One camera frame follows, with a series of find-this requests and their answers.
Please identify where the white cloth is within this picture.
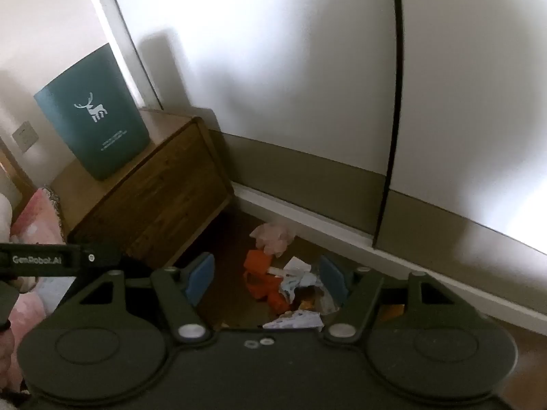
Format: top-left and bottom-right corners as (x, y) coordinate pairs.
(0, 192), (13, 242)

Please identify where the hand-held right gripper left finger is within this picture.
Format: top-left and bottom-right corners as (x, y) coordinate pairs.
(55, 253), (215, 344)

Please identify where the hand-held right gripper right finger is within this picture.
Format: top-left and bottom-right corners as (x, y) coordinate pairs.
(318, 255), (475, 343)

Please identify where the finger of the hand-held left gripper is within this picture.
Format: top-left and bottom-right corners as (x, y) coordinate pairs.
(83, 243), (124, 272)

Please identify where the white door frame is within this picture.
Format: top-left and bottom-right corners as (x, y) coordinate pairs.
(80, 0), (164, 110)

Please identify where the pink blanket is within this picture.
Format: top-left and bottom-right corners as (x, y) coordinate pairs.
(0, 186), (65, 394)

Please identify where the green deer print trash bin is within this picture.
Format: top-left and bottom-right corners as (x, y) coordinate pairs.
(33, 45), (151, 181)

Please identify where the clear plastic wrapper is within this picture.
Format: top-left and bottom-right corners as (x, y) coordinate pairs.
(278, 273), (323, 305)

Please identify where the beige wall socket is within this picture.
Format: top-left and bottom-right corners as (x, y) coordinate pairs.
(12, 122), (40, 153)

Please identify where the wooden bed headboard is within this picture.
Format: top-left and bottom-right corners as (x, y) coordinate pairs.
(0, 137), (37, 206)

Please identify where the brown paper wrapper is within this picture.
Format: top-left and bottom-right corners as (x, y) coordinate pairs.
(299, 286), (343, 315)

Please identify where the wooden nightstand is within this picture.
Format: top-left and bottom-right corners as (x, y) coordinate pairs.
(50, 108), (235, 269)

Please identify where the white flat printed paper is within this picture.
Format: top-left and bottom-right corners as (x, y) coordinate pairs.
(262, 311), (324, 333)

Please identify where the orange wrapper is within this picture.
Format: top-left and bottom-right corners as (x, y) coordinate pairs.
(243, 250), (292, 313)

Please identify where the pink crumpled tissue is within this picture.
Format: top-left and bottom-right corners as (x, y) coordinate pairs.
(250, 223), (296, 258)

